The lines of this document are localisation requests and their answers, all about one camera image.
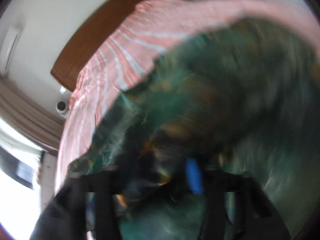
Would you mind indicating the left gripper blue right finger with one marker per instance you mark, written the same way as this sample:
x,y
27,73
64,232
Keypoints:
x,y
235,205

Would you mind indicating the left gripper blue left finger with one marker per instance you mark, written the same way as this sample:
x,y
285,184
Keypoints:
x,y
65,217

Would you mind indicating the green patterned silk jacket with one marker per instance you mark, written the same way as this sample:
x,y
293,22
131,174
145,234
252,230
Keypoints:
x,y
242,99

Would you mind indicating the window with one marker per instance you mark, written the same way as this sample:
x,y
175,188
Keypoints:
x,y
20,193

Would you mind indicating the small white fan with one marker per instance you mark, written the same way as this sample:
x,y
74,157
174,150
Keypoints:
x,y
62,106

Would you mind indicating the beige curtain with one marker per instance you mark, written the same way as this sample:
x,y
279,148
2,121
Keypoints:
x,y
30,119

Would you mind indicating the brown wooden headboard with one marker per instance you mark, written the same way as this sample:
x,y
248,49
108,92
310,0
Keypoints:
x,y
88,38

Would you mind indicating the pink striped bed cover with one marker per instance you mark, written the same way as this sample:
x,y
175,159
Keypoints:
x,y
154,27

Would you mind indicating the white air conditioner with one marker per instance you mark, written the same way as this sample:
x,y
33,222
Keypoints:
x,y
7,48

